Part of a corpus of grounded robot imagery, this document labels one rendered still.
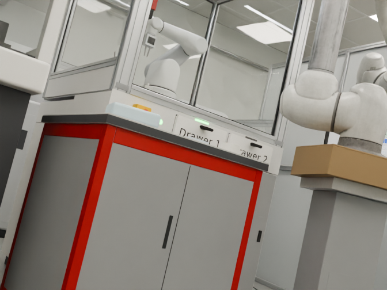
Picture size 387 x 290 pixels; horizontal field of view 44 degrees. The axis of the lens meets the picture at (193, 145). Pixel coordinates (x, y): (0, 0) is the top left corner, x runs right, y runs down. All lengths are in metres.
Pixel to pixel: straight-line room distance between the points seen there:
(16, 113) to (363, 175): 1.16
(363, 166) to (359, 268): 0.36
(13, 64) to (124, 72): 0.56
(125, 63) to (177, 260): 0.90
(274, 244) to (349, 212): 2.52
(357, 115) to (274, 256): 2.55
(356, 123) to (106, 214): 0.95
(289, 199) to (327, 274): 2.47
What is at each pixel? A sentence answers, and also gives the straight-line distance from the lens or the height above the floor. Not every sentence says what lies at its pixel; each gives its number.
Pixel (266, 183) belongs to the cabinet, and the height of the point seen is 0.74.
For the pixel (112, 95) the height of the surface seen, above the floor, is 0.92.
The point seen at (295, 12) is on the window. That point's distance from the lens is 2.69.
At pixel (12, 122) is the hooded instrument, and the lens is 1.66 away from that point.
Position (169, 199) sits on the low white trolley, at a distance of 1.43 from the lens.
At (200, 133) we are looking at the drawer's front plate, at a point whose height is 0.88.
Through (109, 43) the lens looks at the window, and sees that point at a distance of 2.22.
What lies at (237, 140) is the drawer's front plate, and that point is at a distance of 2.31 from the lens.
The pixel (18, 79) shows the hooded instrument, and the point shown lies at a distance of 1.60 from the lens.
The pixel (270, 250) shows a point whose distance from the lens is 4.23.
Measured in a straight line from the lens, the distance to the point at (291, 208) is 4.11.
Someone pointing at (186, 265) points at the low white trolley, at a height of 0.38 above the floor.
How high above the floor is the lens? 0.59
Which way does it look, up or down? 6 degrees up
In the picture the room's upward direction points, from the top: 13 degrees clockwise
